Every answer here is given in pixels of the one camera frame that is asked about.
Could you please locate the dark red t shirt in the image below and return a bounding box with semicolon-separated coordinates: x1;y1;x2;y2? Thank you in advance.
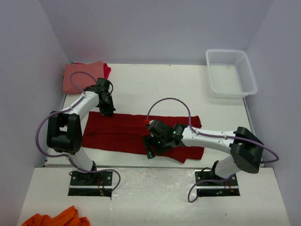
82;112;205;163

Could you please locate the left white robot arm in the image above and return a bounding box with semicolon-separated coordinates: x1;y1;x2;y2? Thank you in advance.
47;78;115;185

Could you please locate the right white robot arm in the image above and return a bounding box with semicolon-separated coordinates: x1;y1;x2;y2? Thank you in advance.
143;120;263;185

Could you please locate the folded red t shirt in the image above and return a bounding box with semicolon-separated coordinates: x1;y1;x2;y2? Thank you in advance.
103;63;111;80

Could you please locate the folded pink t shirt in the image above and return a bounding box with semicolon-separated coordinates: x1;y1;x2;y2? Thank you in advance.
63;61;104;94

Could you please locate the white plastic basket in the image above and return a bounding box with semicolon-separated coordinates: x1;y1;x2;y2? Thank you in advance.
206;49;258;99

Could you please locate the orange t shirt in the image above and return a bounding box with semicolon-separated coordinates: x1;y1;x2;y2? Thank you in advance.
22;206;90;226

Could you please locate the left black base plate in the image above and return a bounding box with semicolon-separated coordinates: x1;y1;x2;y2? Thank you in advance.
68;170;112;198

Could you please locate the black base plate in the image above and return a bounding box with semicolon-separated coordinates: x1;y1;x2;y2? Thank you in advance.
195;168;240;197
68;170;112;198

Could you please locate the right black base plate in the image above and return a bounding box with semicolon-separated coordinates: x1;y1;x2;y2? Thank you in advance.
195;168;240;197

